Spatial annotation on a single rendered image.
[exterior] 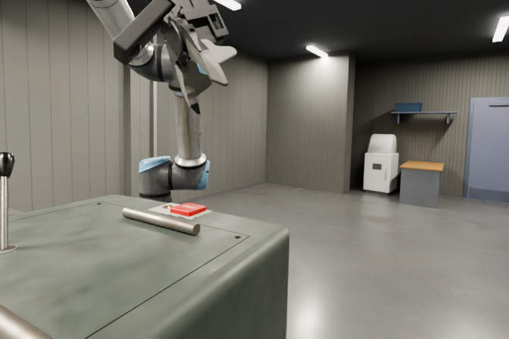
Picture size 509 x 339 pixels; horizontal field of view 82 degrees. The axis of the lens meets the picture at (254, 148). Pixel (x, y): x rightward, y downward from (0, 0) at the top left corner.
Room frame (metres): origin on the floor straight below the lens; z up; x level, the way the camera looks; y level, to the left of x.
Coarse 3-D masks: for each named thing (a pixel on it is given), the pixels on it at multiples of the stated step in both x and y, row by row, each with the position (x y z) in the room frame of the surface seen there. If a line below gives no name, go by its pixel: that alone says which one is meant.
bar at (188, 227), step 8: (128, 208) 0.62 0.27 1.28; (128, 216) 0.61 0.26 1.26; (136, 216) 0.60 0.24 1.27; (144, 216) 0.59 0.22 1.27; (152, 216) 0.58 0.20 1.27; (160, 216) 0.57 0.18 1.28; (168, 216) 0.57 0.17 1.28; (160, 224) 0.56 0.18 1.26; (168, 224) 0.55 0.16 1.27; (176, 224) 0.54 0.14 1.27; (184, 224) 0.53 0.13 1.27; (192, 224) 0.53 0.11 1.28; (184, 232) 0.54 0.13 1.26; (192, 232) 0.52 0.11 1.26
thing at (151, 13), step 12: (156, 0) 0.46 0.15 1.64; (144, 12) 0.45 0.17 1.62; (156, 12) 0.45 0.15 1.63; (168, 12) 0.48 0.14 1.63; (132, 24) 0.43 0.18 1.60; (144, 24) 0.44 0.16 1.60; (156, 24) 0.46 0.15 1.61; (120, 36) 0.42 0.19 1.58; (132, 36) 0.43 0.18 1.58; (144, 36) 0.45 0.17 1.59; (120, 48) 0.42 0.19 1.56; (132, 48) 0.43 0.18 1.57; (120, 60) 0.45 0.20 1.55
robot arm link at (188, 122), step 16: (160, 48) 0.92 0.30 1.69; (160, 64) 0.91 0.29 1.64; (160, 80) 0.95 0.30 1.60; (176, 80) 0.93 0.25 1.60; (176, 96) 0.98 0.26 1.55; (176, 112) 1.00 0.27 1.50; (192, 112) 1.00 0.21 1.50; (176, 128) 1.04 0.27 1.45; (192, 128) 1.02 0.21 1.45; (192, 144) 1.04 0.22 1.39; (176, 160) 1.08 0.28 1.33; (192, 160) 1.06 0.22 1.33; (208, 160) 1.14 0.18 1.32; (176, 176) 1.08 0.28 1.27; (192, 176) 1.08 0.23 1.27
